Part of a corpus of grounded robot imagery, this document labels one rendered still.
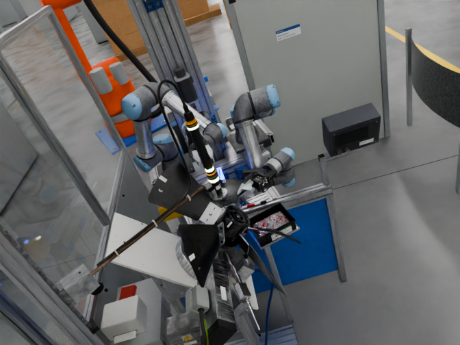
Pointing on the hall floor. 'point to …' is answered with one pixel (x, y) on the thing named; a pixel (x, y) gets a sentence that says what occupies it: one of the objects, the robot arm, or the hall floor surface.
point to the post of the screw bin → (278, 283)
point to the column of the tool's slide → (43, 295)
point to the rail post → (336, 238)
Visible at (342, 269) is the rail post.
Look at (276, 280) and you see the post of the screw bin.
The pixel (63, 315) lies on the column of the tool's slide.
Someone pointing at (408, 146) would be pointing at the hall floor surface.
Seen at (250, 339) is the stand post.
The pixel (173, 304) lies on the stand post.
